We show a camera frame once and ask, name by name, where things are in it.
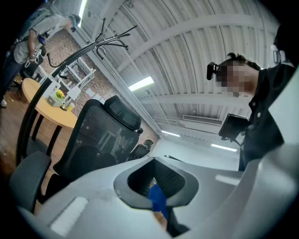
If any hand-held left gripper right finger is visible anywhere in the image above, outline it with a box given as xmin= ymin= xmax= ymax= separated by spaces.
xmin=154 ymin=144 xmax=299 ymax=239

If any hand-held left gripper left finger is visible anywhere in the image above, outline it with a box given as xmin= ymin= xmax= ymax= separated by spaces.
xmin=17 ymin=156 xmax=172 ymax=239

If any black mesh office chair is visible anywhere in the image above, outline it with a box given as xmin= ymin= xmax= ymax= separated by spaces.
xmin=8 ymin=95 xmax=142 ymax=213

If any long ceiling light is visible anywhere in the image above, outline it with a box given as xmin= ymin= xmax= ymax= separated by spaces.
xmin=128 ymin=76 xmax=155 ymax=92
xmin=161 ymin=130 xmax=181 ymax=138
xmin=78 ymin=0 xmax=87 ymax=28
xmin=211 ymin=143 xmax=238 ymax=153

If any black square device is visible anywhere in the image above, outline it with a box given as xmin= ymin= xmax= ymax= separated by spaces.
xmin=218 ymin=113 xmax=249 ymax=142

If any white ceiling air vent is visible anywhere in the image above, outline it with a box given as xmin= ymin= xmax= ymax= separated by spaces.
xmin=182 ymin=114 xmax=223 ymax=126

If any person's dark shirt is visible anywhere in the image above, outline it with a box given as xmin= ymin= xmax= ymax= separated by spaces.
xmin=238 ymin=62 xmax=295 ymax=172

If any round wooden table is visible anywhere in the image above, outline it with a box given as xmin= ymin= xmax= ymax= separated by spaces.
xmin=21 ymin=78 xmax=78 ymax=157

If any black metal coat rack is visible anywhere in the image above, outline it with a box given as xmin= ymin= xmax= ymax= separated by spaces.
xmin=15 ymin=18 xmax=138 ymax=167

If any pale green box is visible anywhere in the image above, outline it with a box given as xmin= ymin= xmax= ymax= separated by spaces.
xmin=47 ymin=95 xmax=63 ymax=108

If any white paper sheet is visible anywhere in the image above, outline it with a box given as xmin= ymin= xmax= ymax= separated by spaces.
xmin=67 ymin=86 xmax=81 ymax=101

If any person's head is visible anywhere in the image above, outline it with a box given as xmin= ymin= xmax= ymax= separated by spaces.
xmin=216 ymin=52 xmax=261 ymax=98

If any black head camera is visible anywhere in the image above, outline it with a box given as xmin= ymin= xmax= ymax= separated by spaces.
xmin=206 ymin=62 xmax=220 ymax=81

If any white metal shelf frame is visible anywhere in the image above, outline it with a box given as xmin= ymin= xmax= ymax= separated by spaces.
xmin=57 ymin=57 xmax=97 ymax=103

